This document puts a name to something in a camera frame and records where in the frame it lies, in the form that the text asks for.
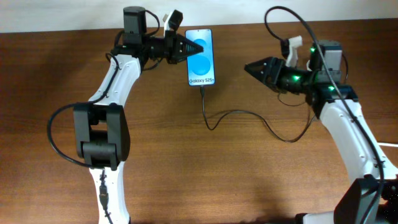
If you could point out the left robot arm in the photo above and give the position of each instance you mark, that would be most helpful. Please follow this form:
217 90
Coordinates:
101 131

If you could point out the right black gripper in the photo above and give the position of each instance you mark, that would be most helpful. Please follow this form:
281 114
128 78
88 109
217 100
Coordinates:
275 65

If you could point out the blue Galaxy smartphone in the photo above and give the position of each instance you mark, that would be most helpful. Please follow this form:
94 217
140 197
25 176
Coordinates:
200 67

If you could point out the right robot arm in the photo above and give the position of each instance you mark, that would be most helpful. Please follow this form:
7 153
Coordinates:
372 196

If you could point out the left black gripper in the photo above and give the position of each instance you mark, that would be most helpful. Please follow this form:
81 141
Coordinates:
172 47

